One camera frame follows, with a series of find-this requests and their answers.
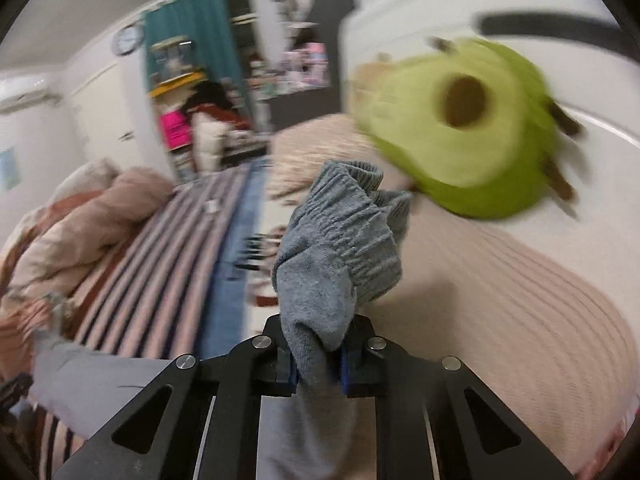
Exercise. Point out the white air conditioner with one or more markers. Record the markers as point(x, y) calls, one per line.
point(21, 91)

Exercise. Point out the round wall clock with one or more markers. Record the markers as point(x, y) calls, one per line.
point(128, 39)

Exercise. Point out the small blue wall poster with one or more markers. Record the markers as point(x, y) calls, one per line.
point(10, 173)

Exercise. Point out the pink ribbed pillow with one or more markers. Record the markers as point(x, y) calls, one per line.
point(559, 351)

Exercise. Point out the green avocado plush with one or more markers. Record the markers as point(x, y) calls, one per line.
point(472, 124)

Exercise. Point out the white door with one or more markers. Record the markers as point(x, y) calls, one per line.
point(104, 118)

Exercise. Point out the teal curtain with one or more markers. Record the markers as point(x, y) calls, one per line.
point(207, 23)

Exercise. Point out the clothes pile on chair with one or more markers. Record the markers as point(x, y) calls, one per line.
point(221, 136)

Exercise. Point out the striped fleece blanket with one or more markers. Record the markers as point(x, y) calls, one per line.
point(176, 291)

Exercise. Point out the grey-blue pants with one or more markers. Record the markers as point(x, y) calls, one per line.
point(341, 250)

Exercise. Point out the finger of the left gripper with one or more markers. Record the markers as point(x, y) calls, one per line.
point(13, 390)

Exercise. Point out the white headboard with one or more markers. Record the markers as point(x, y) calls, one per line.
point(592, 71)

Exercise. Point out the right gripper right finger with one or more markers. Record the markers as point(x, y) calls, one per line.
point(437, 419)

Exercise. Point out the dark bookshelf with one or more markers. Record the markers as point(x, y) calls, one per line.
point(308, 60)

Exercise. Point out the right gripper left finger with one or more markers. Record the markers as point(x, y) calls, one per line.
point(198, 419)

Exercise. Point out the yellow shelf with display case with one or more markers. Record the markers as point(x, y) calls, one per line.
point(175, 67)

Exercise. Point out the plaid pink grey duvet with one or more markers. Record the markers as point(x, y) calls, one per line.
point(56, 256)

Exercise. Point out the pink shopping bag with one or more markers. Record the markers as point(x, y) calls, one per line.
point(176, 130)

